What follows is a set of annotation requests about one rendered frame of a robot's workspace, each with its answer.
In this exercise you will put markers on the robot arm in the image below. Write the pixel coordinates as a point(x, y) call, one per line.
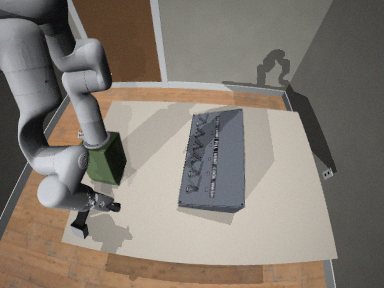
point(26, 62)

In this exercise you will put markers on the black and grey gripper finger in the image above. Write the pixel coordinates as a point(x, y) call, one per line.
point(114, 207)

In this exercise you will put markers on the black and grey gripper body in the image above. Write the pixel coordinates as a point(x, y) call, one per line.
point(102, 201)

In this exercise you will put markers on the light grey switch panel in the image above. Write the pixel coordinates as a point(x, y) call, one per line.
point(216, 153)

